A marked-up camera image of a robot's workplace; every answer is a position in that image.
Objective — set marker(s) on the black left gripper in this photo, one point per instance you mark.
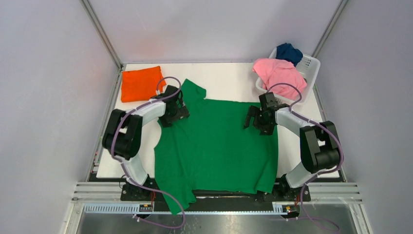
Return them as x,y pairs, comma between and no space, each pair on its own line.
181,112

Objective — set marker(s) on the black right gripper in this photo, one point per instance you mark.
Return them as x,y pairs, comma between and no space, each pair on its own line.
254,111

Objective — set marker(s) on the green t-shirt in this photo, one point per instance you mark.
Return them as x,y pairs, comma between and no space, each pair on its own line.
211,150

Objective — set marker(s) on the white plastic laundry basket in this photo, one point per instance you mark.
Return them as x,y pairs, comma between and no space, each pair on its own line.
308,67

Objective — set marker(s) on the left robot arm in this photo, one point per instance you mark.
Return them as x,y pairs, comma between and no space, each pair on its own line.
123,132

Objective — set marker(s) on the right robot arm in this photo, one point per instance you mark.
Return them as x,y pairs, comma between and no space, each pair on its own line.
319,144

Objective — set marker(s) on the folded orange t-shirt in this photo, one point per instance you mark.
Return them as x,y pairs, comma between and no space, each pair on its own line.
141,85

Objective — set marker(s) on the pink t-shirt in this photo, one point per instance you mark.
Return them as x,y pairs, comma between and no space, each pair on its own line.
280,76

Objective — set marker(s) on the navy blue t-shirt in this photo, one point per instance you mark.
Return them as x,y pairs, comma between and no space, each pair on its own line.
289,53

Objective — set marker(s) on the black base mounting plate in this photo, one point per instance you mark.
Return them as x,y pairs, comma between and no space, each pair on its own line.
222,193

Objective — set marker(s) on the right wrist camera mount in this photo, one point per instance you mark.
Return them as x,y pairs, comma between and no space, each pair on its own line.
269,101

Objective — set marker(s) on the left corner aluminium post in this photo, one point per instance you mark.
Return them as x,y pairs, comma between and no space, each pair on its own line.
87,5

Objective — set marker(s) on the corner aluminium post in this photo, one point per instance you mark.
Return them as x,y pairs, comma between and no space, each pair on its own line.
87,5
330,26

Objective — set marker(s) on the aluminium front frame rail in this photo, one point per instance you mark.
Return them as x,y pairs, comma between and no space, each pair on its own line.
108,197

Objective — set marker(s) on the right corner aluminium post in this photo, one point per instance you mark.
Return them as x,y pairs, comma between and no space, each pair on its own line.
330,26

